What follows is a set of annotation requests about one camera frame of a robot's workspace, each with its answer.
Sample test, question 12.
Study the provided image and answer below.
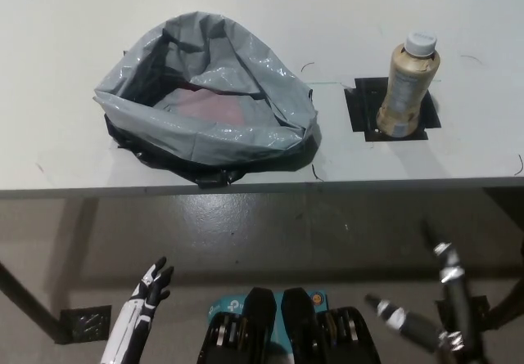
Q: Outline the beige protein shake bottle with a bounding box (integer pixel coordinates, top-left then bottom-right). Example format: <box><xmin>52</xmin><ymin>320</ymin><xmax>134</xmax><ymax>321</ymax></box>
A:
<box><xmin>376</xmin><ymin>30</ymin><xmax>441</xmax><ymax>138</ymax></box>

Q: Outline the dark table leg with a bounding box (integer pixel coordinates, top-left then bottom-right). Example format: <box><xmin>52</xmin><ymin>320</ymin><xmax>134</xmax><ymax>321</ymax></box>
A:
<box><xmin>0</xmin><ymin>259</ymin><xmax>69</xmax><ymax>343</ymax></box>

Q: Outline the black and white right hand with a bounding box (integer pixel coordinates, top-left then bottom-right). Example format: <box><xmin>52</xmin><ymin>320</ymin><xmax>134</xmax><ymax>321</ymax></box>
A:
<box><xmin>364</xmin><ymin>219</ymin><xmax>489</xmax><ymax>364</ymax></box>

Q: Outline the white and black left hand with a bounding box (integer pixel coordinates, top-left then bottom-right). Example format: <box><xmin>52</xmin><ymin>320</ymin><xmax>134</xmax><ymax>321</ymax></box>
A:
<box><xmin>100</xmin><ymin>256</ymin><xmax>174</xmax><ymax>364</ymax></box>

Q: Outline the black floor tape patch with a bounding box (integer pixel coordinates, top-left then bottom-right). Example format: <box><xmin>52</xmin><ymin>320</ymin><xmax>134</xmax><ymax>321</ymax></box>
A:
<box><xmin>58</xmin><ymin>304</ymin><xmax>113</xmax><ymax>345</ymax></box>

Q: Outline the black tape square patch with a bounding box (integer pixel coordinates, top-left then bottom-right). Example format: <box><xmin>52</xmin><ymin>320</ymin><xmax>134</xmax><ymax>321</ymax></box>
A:
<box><xmin>344</xmin><ymin>76</ymin><xmax>442</xmax><ymax>142</ymax></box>

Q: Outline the red flat item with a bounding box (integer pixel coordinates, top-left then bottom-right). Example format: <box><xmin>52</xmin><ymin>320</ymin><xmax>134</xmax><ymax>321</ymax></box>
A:
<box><xmin>174</xmin><ymin>78</ymin><xmax>247</xmax><ymax>127</ymax></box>

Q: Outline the teal router box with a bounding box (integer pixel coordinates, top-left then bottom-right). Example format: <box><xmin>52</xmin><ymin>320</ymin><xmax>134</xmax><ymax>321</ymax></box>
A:
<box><xmin>206</xmin><ymin>290</ymin><xmax>331</xmax><ymax>364</ymax></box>

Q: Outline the grey plastic bag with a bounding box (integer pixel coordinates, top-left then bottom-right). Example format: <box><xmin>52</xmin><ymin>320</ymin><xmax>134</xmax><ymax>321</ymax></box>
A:
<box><xmin>92</xmin><ymin>14</ymin><xmax>320</xmax><ymax>165</ymax></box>

